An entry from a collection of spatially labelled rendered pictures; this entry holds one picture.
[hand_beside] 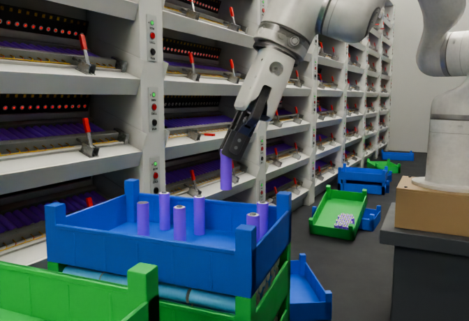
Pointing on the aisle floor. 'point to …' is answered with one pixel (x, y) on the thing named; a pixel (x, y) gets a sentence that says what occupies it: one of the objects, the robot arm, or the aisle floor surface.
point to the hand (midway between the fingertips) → (234, 144)
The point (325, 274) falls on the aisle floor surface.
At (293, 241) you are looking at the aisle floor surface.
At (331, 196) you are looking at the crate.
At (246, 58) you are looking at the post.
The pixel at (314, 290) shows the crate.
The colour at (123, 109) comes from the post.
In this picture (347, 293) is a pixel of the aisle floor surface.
